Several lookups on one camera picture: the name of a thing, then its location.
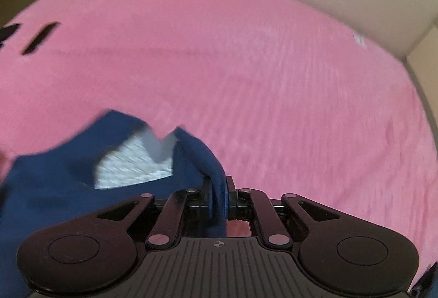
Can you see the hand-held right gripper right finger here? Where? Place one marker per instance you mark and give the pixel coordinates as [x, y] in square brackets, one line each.
[231, 197]

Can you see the navy blue garment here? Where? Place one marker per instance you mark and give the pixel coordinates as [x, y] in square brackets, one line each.
[51, 188]

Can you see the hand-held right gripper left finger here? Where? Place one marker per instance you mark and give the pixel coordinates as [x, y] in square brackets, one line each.
[206, 194]

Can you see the pink ribbed blanket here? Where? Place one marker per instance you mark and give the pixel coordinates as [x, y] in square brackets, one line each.
[239, 62]

